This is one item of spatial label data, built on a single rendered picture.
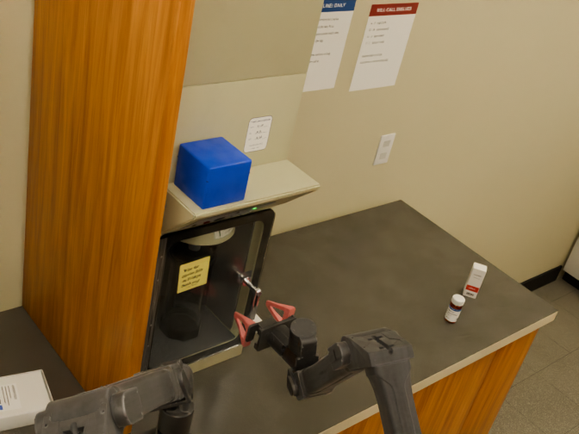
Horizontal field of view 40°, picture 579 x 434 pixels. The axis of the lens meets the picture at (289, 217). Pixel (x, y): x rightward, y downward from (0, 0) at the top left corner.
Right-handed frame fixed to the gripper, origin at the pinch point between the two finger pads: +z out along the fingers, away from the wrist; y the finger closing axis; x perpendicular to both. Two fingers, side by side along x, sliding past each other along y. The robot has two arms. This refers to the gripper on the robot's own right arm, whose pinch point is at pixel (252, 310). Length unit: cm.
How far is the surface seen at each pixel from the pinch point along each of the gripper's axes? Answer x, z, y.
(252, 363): 20.7, 0.9, -5.6
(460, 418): 58, -23, -82
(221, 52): -63, 7, 17
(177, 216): -33.3, 0.0, 26.4
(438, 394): 37, -23, -60
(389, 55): -34, 49, -84
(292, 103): -50, 7, -3
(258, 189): -36.5, -1.5, 8.7
